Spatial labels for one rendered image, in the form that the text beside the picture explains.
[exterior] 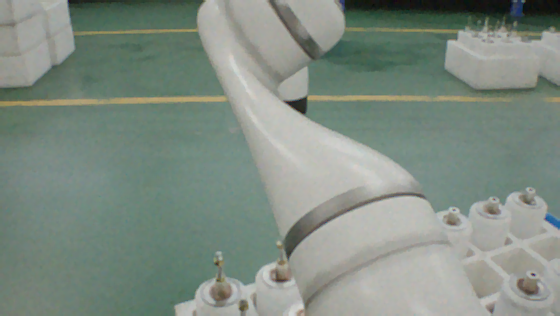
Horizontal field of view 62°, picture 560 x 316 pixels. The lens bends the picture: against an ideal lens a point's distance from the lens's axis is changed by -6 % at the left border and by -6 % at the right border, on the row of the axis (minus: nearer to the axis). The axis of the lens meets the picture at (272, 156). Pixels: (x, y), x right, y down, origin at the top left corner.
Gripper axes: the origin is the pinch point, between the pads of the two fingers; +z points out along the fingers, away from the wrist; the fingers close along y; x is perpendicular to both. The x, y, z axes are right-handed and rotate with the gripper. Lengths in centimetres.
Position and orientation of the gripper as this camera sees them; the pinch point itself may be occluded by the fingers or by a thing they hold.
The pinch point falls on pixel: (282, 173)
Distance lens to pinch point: 82.0
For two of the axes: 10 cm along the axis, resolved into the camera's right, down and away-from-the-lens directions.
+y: -0.7, -4.5, 8.9
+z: 0.0, 8.9, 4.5
